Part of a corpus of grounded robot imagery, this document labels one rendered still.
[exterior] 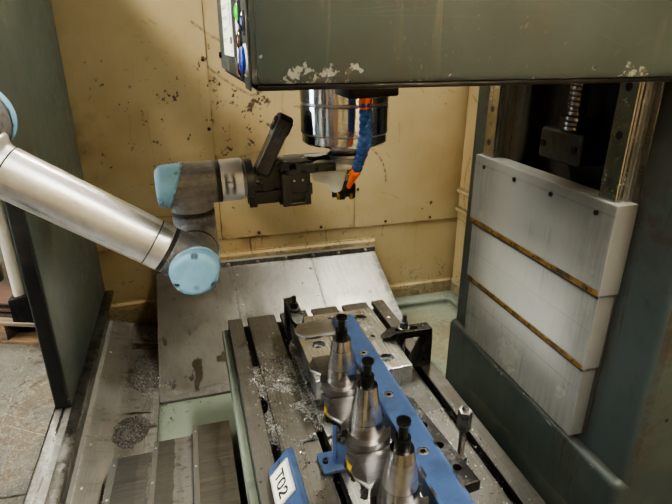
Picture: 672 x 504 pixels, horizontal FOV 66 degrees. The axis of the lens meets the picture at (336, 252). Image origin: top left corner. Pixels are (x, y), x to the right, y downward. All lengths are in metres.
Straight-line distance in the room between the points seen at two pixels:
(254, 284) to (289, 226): 0.27
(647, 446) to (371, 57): 0.90
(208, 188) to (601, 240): 0.71
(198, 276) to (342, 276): 1.32
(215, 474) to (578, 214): 0.97
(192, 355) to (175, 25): 1.10
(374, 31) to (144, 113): 1.39
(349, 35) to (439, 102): 1.56
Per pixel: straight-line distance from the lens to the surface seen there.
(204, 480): 1.33
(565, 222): 1.13
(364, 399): 0.65
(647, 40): 0.86
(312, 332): 0.90
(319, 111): 0.91
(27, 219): 1.34
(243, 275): 2.07
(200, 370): 1.82
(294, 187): 0.95
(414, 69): 0.66
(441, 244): 2.35
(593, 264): 1.08
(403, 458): 0.56
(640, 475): 1.25
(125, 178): 2.00
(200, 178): 0.92
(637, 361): 1.11
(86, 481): 1.53
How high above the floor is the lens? 1.68
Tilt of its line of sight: 22 degrees down
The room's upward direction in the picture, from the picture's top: straight up
